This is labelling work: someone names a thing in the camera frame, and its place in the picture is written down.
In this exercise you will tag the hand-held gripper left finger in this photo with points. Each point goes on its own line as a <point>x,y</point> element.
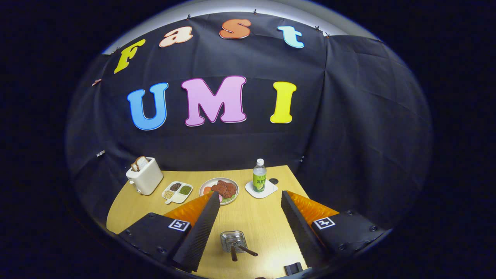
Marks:
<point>201,232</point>

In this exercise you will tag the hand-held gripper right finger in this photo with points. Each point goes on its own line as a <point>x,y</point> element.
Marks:
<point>300,232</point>

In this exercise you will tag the black rectangular block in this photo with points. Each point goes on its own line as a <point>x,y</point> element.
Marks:
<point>293,268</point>

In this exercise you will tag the orange carrot slice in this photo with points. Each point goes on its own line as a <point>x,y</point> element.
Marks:
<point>207,190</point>

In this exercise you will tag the white divided bean dish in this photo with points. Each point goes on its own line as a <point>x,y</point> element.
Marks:
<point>176,198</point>

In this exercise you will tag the green lettuce leaf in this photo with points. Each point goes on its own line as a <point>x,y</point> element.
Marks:
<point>229,199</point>

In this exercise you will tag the white round food plate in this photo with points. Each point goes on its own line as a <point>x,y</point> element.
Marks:
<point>205,184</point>

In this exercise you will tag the red-brown meat piece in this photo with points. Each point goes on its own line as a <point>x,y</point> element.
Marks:
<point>224,188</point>

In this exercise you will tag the white square coaster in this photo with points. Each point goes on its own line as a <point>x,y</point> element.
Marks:
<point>271,190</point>

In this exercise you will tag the black round table grommet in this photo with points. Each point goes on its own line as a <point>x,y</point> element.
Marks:
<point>274,181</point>

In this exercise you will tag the green label drink bottle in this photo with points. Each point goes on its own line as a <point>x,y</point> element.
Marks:
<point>259,182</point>

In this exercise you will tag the white toaster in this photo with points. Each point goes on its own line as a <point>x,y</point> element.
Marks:
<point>149,180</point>

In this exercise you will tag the brown toast slice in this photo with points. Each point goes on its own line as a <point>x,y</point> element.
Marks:
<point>142,162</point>
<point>134,166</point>

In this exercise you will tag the copper cloth clip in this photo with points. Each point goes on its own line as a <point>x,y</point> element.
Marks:
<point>96,81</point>

